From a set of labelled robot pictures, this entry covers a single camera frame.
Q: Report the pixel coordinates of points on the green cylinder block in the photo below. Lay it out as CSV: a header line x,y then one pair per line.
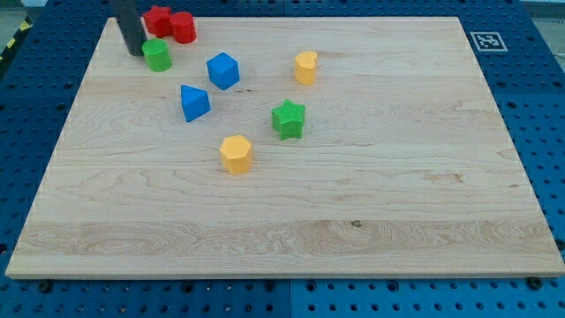
x,y
156,54

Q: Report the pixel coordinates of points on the yellow heart block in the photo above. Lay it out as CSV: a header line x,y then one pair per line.
x,y
306,67

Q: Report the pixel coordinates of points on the green star block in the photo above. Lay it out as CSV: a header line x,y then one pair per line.
x,y
288,119

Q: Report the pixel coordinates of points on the yellow hexagon block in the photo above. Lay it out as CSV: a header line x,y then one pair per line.
x,y
236,154

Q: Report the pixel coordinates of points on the light wooden board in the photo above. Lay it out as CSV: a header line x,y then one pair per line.
x,y
405,168

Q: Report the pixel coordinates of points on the blue triangle block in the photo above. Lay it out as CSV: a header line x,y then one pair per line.
x,y
194,102

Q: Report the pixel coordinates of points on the blue cube block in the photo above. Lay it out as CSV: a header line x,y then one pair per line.
x,y
223,70

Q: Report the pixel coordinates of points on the red cylinder block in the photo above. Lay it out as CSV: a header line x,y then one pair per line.
x,y
183,27

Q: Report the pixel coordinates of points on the red star block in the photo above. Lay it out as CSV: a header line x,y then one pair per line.
x,y
157,21

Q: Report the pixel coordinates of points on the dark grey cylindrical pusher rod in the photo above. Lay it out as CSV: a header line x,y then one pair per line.
x,y
129,23

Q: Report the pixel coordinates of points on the white fiducial marker tag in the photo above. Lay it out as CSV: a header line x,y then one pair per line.
x,y
488,41

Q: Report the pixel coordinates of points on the yellow black hazard tape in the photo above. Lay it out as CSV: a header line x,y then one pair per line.
x,y
15,42

